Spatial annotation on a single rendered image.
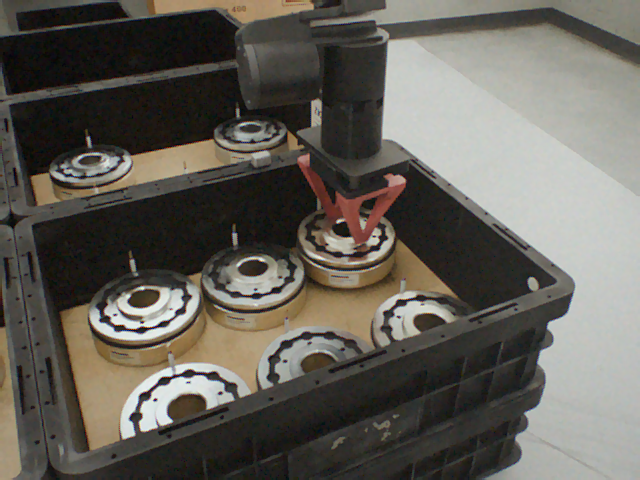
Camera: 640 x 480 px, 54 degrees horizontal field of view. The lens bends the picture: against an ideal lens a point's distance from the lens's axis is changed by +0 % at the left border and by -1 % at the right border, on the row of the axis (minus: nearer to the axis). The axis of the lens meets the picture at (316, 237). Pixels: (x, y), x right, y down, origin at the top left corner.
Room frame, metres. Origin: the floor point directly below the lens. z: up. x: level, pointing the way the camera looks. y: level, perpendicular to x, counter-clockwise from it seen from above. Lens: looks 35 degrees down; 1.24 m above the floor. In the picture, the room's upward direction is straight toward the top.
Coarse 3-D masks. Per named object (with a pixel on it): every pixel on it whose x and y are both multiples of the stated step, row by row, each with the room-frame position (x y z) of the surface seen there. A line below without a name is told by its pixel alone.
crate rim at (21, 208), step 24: (192, 72) 0.85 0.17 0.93; (216, 72) 0.86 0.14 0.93; (48, 96) 0.77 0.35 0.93; (72, 96) 0.77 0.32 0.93; (0, 120) 0.69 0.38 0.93; (216, 168) 0.57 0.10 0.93; (240, 168) 0.57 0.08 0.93; (24, 192) 0.53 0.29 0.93; (120, 192) 0.53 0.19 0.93; (24, 216) 0.48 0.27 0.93
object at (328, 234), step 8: (336, 216) 0.56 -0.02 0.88; (328, 224) 0.54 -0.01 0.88; (336, 224) 0.55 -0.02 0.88; (344, 224) 0.55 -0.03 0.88; (360, 224) 0.54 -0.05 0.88; (328, 232) 0.53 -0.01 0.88; (328, 240) 0.52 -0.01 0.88; (336, 240) 0.52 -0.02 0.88; (344, 240) 0.52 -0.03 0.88; (352, 240) 0.52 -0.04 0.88
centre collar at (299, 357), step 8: (312, 344) 0.38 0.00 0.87; (320, 344) 0.38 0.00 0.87; (328, 344) 0.38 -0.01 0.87; (296, 352) 0.37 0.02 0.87; (304, 352) 0.37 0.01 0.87; (312, 352) 0.37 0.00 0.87; (320, 352) 0.37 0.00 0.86; (328, 352) 0.37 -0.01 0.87; (336, 352) 0.37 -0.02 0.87; (296, 360) 0.36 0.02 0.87; (304, 360) 0.37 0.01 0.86; (336, 360) 0.36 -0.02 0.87; (344, 360) 0.36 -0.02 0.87; (296, 368) 0.35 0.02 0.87; (296, 376) 0.35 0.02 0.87
